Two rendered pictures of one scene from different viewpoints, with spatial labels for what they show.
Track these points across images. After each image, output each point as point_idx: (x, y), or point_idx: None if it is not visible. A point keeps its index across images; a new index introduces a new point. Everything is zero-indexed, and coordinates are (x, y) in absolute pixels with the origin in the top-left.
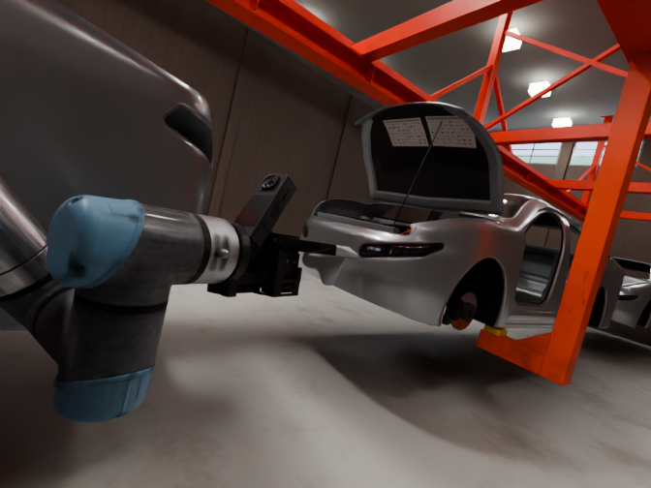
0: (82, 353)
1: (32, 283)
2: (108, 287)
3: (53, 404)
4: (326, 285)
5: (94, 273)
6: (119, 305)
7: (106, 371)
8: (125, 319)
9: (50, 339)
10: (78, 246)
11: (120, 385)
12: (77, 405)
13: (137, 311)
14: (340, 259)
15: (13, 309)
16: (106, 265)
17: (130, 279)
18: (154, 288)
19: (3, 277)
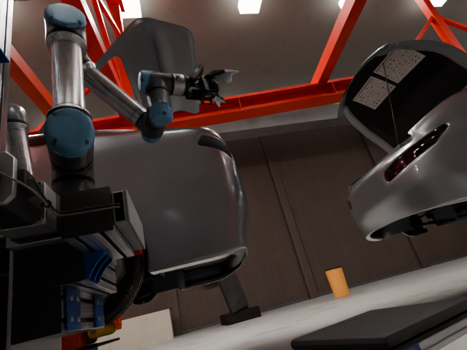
0: (150, 100)
1: (142, 113)
2: (150, 84)
3: (150, 119)
4: (228, 82)
5: (145, 79)
6: (153, 86)
7: (156, 101)
8: (156, 89)
9: (146, 112)
10: (140, 74)
11: (160, 103)
12: (153, 111)
13: (158, 87)
14: (229, 73)
15: (140, 123)
16: (146, 77)
17: (153, 80)
18: (160, 82)
19: (135, 112)
